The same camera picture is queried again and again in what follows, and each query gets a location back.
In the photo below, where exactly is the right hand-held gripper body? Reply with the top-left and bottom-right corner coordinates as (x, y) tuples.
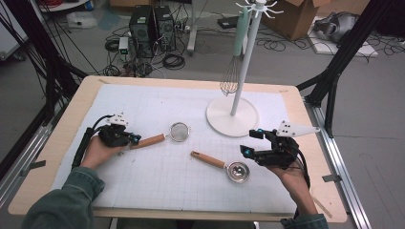
(255, 119), (321, 170)

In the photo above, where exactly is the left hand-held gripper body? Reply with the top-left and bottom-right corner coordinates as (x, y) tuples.
(98, 113), (133, 148)

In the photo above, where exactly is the small strainer with wooden handle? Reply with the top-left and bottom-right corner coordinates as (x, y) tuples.
(129, 122), (192, 151)

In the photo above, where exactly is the white utensil stand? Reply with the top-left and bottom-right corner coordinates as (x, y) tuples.
(205, 0), (285, 138)

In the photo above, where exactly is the whisk with green handle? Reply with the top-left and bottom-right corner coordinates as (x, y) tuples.
(219, 6), (251, 97)

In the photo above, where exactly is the person's left hand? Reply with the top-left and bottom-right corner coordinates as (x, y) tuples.
(80, 135), (129, 171)

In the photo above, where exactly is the person's right hand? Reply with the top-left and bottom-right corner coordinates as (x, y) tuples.
(266, 163), (311, 199)

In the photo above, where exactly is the white gridded mat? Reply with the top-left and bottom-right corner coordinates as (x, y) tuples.
(51, 83), (298, 215)

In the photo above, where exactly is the beige tape strip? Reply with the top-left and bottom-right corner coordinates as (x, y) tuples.
(313, 197), (333, 219)

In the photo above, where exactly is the small white box device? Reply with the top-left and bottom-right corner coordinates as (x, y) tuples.
(117, 36), (130, 61)

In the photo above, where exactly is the black computer tower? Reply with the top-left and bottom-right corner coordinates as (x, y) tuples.
(154, 5), (177, 52)
(128, 4), (158, 60)

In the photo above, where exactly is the black flat device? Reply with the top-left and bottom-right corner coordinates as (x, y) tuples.
(217, 14), (240, 31)

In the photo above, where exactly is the large cardboard box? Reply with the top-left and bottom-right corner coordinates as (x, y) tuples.
(261, 0), (372, 42)

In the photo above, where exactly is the white floor stand leg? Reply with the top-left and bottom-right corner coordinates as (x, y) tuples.
(186, 0), (200, 53)

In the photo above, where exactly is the clear plastic bag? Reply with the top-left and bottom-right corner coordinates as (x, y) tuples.
(66, 11), (98, 30)

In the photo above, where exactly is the grey bag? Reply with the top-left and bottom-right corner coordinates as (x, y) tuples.
(313, 11), (359, 44)

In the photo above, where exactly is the white flat board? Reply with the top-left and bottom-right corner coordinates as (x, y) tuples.
(307, 17), (380, 58)

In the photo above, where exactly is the white round table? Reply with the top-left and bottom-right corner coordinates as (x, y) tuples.
(37, 0), (90, 13)

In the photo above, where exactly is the white cabinet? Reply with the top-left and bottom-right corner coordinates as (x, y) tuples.
(0, 0), (30, 61)

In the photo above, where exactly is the left hand-held gripper black cable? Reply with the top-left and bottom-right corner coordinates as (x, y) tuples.
(71, 114), (114, 170)

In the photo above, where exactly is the hand-held gripper black cable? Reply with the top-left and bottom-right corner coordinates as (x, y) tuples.
(292, 146), (311, 189)
(71, 114), (114, 170)

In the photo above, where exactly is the right hand-held gripper black cable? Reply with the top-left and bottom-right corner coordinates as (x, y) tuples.
(292, 146), (311, 189)

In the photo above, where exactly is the metal ladle with wooden handle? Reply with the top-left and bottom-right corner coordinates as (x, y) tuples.
(190, 150), (251, 184)

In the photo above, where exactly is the grey metal bracket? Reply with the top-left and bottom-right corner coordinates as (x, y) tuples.
(19, 159), (47, 177)
(322, 173), (343, 183)

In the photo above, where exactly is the aluminium rail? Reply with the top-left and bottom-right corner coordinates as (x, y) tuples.
(0, 104), (65, 208)
(304, 98), (372, 229)

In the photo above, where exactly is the black cable coil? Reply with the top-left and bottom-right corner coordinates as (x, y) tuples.
(161, 52), (186, 71)

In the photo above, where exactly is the black frame stand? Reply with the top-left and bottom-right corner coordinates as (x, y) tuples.
(0, 0), (89, 125)
(295, 0), (395, 139)

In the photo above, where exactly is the tangle of black floor cables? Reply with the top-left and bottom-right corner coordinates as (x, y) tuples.
(103, 25), (195, 78)

